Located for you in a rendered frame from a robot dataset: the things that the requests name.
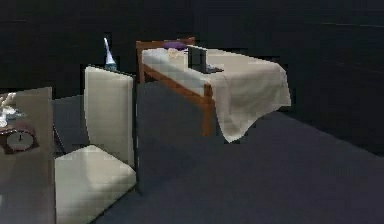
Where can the black open laptop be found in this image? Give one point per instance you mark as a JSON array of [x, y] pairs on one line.
[[197, 60]]

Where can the wooden bed with cream cover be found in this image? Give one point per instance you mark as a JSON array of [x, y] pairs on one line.
[[240, 83]]

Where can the cream crumpled cloth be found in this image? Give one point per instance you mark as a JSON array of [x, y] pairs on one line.
[[173, 53]]

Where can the purple pillow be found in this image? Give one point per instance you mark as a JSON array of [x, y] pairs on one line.
[[175, 45]]

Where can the cream padded chair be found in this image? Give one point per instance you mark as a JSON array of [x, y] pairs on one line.
[[106, 110]]

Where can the brown wooden desk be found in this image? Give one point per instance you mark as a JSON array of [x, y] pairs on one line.
[[30, 173]]

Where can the brown round alarm clock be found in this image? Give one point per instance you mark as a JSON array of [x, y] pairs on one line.
[[19, 140]]

